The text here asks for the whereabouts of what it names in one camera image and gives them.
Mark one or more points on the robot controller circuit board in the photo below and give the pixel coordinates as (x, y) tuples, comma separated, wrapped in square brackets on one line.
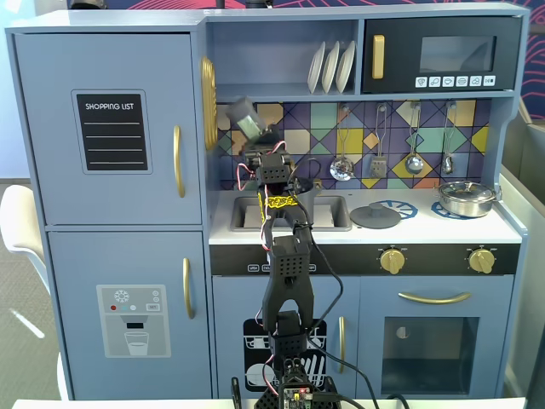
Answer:
[(296, 396)]

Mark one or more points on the steel serving spoon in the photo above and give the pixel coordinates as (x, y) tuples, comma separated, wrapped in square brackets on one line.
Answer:
[(447, 164)]

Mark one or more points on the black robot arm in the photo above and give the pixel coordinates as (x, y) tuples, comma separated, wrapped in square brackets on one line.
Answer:
[(289, 264)]

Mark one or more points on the blue toy kitchen unit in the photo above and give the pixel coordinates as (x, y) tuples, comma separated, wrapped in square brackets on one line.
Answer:
[(106, 64)]

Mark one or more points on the gold stove knob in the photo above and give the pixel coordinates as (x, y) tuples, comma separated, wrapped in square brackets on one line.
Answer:
[(481, 260), (392, 260)]

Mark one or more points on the steel skimmer utensil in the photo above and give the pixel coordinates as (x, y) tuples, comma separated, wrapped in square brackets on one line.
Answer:
[(342, 169)]

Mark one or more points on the white toy plate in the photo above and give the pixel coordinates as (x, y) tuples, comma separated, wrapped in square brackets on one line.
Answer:
[(316, 68), (330, 68), (345, 66)]

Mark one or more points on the steel slotted spatula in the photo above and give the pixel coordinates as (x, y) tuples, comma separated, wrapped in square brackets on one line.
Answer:
[(377, 167)]

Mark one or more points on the gray round pot lid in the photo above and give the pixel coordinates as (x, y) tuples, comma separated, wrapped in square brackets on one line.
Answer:
[(374, 215)]

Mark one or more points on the black table clamp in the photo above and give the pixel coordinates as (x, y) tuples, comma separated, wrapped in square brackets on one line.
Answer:
[(236, 392)]

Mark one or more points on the white chair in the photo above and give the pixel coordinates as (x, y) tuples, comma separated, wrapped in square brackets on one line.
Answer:
[(21, 221)]

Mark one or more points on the gray cooking pot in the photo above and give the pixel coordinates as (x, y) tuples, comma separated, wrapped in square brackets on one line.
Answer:
[(307, 206)]

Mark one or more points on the gray printed salt shaker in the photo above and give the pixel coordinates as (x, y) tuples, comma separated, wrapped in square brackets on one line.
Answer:
[(243, 115)]

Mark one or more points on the gold ribbed round disc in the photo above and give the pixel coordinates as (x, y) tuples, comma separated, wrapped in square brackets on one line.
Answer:
[(208, 102)]

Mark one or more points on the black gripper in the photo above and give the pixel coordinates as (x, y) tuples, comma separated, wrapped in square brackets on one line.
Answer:
[(261, 150)]

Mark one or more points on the steel ladle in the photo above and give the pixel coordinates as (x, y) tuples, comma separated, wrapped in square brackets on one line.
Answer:
[(413, 164)]

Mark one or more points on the steel pot with lid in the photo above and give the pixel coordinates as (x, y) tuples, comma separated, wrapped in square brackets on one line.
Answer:
[(466, 200)]

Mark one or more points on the yellow black printed tape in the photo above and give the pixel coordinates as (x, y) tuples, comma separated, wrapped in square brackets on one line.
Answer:
[(281, 202)]

